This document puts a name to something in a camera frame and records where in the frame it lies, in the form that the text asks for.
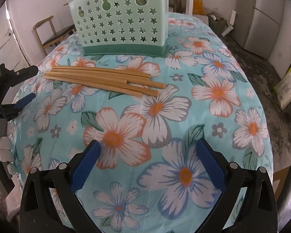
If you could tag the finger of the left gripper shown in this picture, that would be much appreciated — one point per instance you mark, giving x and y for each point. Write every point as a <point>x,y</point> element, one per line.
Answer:
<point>21,103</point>
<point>28,72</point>

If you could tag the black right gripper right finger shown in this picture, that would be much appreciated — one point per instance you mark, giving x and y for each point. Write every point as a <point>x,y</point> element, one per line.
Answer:
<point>258,212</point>

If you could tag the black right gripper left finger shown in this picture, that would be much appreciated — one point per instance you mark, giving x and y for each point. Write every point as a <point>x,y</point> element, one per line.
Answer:
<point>37,210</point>

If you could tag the white gloved left hand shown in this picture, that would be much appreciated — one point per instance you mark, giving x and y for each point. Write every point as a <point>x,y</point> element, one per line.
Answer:
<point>6,154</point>

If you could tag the white door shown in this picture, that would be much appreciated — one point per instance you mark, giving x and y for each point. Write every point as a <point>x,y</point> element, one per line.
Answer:
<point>10,52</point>

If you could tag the wooden chair dark seat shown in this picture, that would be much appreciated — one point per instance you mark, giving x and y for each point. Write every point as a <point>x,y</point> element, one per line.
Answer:
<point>57,36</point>

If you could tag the mint green utensil basket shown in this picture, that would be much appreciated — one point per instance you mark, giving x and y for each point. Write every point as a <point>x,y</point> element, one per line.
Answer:
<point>124,27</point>

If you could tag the floral turquoise tablecloth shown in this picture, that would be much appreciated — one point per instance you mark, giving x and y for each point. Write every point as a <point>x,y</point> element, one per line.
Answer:
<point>148,177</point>

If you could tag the yellow plastic bag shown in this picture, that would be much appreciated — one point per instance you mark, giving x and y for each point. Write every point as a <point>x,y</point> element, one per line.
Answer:
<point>198,8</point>

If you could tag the grey refrigerator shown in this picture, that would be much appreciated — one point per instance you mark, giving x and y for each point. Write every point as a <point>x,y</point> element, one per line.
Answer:
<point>257,25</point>

